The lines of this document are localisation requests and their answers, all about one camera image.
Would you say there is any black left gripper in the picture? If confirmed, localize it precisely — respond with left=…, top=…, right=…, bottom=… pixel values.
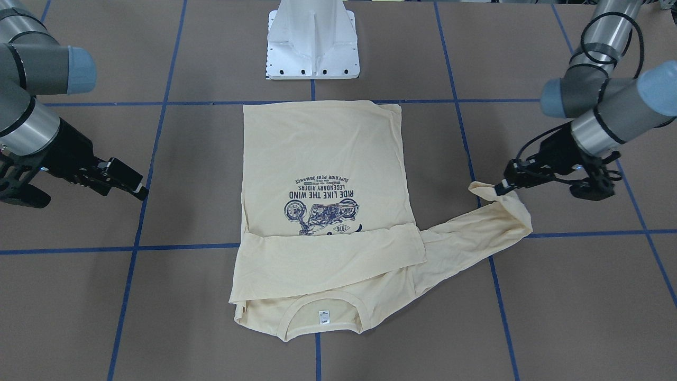
left=494, top=124, right=588, bottom=196

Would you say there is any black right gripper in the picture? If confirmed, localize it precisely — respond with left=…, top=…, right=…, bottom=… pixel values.
left=40, top=119, right=149, bottom=202

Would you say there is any cream long-sleeve printed shirt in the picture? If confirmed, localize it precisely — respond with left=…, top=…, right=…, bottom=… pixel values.
left=229, top=101, right=533, bottom=342

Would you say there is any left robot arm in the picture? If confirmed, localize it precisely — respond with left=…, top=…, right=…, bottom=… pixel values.
left=495, top=1, right=676, bottom=202

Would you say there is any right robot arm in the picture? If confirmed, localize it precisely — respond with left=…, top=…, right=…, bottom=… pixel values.
left=1, top=1, right=148, bottom=209

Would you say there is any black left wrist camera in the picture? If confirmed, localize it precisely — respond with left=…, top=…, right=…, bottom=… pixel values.
left=569, top=150, right=623, bottom=202

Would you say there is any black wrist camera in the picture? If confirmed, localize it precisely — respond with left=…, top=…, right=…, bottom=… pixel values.
left=1, top=153, right=51, bottom=209
left=569, top=150, right=623, bottom=202

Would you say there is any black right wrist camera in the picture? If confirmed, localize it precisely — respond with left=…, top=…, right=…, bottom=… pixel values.
left=1, top=153, right=51, bottom=209

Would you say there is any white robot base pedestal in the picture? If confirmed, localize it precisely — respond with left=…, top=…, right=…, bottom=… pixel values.
left=266, top=1, right=361, bottom=80

